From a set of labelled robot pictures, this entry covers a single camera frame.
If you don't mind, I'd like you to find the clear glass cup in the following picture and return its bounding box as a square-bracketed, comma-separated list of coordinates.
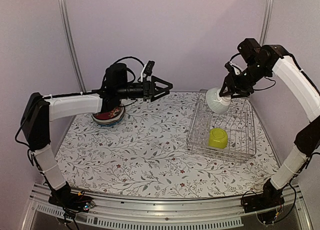
[192, 129, 210, 146]
[196, 111, 212, 129]

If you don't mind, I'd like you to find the white cream plate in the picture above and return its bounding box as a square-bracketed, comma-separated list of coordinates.
[91, 103, 126, 125]

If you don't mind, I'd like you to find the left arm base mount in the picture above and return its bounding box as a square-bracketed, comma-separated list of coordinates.
[45, 178, 95, 213]

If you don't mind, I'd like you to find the front aluminium rail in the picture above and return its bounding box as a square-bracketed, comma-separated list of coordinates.
[21, 184, 315, 230]

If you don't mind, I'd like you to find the dark red patterned plate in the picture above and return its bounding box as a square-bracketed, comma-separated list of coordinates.
[92, 103, 124, 122]

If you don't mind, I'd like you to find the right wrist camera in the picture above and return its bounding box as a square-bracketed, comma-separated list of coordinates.
[237, 38, 261, 64]

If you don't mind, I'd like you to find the blue polka dot plate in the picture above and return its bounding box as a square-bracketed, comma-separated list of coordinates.
[96, 116, 125, 128]

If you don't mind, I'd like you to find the floral tablecloth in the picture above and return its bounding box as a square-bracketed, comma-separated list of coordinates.
[55, 92, 279, 198]

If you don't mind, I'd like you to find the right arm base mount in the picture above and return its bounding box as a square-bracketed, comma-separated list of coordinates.
[240, 182, 285, 225]

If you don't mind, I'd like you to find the lime green bowl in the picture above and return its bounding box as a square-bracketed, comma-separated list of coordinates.
[208, 128, 228, 149]

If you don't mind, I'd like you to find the white small bowl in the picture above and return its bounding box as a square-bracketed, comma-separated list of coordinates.
[205, 87, 232, 115]

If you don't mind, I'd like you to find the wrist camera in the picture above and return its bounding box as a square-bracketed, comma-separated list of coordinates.
[104, 63, 128, 89]
[237, 38, 261, 64]

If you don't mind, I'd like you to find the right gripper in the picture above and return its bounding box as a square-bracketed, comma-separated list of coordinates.
[219, 60, 270, 99]

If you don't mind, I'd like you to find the pale green flower plate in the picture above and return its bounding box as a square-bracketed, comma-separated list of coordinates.
[92, 116, 125, 126]

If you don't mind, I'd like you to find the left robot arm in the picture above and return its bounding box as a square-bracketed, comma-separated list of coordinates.
[18, 76, 173, 207]

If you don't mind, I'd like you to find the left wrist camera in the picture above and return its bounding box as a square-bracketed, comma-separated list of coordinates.
[104, 63, 128, 89]

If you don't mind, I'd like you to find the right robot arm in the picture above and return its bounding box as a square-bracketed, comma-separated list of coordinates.
[216, 43, 320, 202]

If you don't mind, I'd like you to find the wire dish rack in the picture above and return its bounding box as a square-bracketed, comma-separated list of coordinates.
[186, 89, 257, 163]

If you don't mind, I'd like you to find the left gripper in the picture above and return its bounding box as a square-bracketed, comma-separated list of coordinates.
[116, 75, 174, 102]

